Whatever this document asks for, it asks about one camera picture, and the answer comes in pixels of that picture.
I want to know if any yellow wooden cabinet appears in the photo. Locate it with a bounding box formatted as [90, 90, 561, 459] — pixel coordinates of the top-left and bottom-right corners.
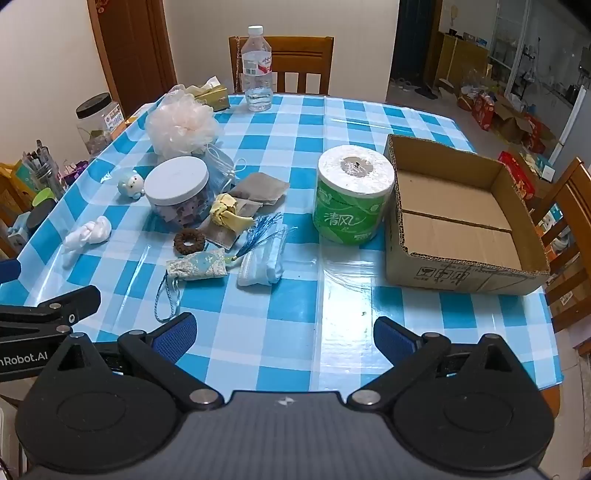
[436, 31, 490, 88]

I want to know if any black lid plastic jar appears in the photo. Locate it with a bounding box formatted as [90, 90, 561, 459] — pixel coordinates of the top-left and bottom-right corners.
[75, 92, 126, 155]

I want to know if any open brown cardboard carton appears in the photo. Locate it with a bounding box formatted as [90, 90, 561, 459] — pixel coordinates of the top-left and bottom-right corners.
[492, 99, 539, 144]

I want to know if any pale blue bear figurine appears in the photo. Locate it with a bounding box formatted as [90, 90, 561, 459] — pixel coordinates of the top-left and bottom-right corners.
[117, 169, 145, 200]

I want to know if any white refrigerator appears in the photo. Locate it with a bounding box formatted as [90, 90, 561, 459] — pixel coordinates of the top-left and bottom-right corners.
[551, 85, 591, 162]

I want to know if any wooden chair with curved back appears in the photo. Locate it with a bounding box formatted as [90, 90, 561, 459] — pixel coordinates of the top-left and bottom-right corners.
[531, 157, 591, 356]

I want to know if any clear water bottle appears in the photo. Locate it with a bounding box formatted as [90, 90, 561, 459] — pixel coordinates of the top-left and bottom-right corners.
[241, 25, 274, 112]

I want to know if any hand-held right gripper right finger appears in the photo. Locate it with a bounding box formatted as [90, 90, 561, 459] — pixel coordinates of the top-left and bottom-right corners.
[347, 316, 536, 411]

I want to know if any green wrapped toilet paper roll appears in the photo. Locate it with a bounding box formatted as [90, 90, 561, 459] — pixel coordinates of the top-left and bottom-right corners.
[313, 144, 395, 245]

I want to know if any large red gift box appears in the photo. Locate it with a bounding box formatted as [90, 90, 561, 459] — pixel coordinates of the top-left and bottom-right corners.
[499, 150, 536, 200]

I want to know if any brown wooden door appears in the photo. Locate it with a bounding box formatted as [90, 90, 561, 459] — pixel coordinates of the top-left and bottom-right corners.
[87, 0, 178, 118]

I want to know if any yellow knotted cloth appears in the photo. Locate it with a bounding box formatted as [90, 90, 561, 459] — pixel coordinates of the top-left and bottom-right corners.
[209, 193, 256, 232]

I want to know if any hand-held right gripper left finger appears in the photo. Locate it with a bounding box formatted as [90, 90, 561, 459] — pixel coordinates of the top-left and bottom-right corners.
[41, 313, 223, 412]

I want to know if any wooden chair with slatted back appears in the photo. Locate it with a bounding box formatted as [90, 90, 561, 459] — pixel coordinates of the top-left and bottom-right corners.
[228, 36, 334, 96]

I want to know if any clear organza drawstring bag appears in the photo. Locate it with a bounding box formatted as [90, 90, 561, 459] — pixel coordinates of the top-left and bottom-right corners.
[203, 143, 247, 190]

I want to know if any glass jar of pens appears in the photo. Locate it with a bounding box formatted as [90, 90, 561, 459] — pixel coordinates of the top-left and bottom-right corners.
[21, 141, 65, 199]

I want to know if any white knotted cloth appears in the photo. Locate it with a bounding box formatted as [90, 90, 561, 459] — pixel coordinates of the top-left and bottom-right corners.
[62, 216, 113, 254]

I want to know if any pink mesh bath pouf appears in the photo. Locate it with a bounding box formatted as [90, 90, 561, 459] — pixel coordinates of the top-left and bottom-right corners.
[145, 90, 221, 161]

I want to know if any blue checked tablecloth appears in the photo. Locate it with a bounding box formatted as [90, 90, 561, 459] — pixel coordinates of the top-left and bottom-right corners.
[0, 92, 565, 402]

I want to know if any cardboard box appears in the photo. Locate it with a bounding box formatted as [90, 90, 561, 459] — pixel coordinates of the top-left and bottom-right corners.
[384, 134, 551, 296]

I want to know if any yellow tissue pack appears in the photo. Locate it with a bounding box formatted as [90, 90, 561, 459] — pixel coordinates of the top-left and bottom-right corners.
[187, 76, 230, 110]

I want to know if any blue face mask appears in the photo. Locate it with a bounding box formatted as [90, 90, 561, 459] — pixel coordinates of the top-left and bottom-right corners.
[237, 226, 287, 288]

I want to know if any white lid jar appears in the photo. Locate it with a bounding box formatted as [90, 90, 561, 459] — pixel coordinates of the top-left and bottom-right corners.
[144, 156, 211, 227]

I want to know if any dark blue door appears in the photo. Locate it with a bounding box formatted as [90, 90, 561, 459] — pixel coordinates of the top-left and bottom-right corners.
[390, 0, 444, 88]

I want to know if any floral sachet pouch with tassel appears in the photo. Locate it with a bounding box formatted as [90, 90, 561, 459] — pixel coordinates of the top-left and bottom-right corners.
[156, 213, 289, 323]

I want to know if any brown hair scrunchie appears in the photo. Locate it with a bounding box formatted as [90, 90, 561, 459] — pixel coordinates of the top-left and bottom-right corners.
[173, 228, 205, 254]

